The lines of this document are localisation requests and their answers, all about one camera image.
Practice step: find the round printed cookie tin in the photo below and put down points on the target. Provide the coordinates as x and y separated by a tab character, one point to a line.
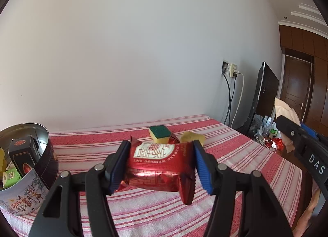
30	193

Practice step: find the brown wooden door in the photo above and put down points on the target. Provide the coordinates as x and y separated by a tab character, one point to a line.
297	85

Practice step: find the green yellow scouring sponge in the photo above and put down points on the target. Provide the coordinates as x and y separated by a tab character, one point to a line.
158	132

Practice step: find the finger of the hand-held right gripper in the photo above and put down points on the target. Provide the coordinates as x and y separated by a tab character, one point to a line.
308	130
290	132

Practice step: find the green white packet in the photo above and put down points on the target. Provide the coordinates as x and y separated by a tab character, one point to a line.
11	178

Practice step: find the red striped tablecloth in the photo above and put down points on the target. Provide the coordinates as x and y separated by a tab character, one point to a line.
230	149

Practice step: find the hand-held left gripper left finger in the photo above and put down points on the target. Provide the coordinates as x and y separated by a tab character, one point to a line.
119	173

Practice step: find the white bottle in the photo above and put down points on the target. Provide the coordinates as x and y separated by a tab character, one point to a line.
267	120

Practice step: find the person's right forearm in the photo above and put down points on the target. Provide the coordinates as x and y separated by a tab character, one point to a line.
307	214

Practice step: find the yellow crumpled packet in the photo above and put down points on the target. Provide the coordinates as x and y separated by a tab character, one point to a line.
192	137

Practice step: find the wooden desktop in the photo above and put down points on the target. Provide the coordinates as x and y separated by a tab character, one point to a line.
307	193

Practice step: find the black flat screen monitor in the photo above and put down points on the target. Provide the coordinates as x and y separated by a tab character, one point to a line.
266	91

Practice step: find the wall socket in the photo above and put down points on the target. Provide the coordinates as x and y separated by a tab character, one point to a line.
225	66

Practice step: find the small green bottle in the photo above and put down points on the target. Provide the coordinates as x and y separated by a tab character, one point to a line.
274	132

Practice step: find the black box with red emblem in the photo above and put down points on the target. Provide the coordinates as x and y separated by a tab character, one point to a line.
25	157

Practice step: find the beige tissue pack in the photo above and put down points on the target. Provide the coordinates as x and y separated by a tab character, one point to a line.
284	110

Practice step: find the red gift bag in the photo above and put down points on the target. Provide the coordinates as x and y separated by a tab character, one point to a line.
278	144

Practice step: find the white plug adapter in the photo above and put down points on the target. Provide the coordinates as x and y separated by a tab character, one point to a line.
233	70

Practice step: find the yellow foam piece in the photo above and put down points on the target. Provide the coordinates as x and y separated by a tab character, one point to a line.
2	160

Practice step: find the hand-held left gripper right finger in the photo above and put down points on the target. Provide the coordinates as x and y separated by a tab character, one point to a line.
203	173

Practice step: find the clear plastic bag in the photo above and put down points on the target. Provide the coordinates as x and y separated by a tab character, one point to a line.
256	127

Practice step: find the red foil snack packet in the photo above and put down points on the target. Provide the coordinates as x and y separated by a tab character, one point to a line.
173	139
153	165

